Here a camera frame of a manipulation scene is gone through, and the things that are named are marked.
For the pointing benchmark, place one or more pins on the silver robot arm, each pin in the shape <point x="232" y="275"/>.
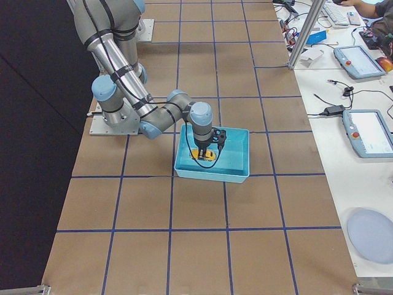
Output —
<point x="108" y="30"/>

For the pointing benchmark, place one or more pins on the blue small box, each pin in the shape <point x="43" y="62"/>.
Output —
<point x="316" y="37"/>

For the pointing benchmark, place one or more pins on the lower teach pendant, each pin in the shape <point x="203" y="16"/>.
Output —
<point x="368" y="133"/>

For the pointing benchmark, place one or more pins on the white folded cardboard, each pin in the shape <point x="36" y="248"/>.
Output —
<point x="310" y="56"/>

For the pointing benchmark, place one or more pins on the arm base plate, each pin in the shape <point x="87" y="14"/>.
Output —
<point x="144" y="33"/>
<point x="124" y="122"/>

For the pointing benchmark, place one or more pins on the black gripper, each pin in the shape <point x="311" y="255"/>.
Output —
<point x="202" y="144"/>

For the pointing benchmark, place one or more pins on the pale blue round plate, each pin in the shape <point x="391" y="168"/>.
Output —
<point x="370" y="232"/>

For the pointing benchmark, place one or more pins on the black power adapter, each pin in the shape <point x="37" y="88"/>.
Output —
<point x="333" y="111"/>

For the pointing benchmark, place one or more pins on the yellow toy beetle car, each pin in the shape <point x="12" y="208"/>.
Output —
<point x="210" y="155"/>

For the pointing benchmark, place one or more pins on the white keyboard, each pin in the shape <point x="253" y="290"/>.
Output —
<point x="336" y="18"/>

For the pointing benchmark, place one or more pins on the light blue plastic bin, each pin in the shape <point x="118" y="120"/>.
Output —
<point x="232" y="165"/>

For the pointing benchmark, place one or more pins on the person forearm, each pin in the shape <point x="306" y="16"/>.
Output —
<point x="364" y="9"/>

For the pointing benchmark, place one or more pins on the teach pendant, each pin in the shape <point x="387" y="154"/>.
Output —
<point x="357" y="62"/>
<point x="368" y="133"/>

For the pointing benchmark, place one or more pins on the upper teach pendant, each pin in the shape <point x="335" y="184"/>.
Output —
<point x="357" y="62"/>

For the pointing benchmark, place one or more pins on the aluminium frame post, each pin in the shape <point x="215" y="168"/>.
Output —
<point x="308" y="25"/>

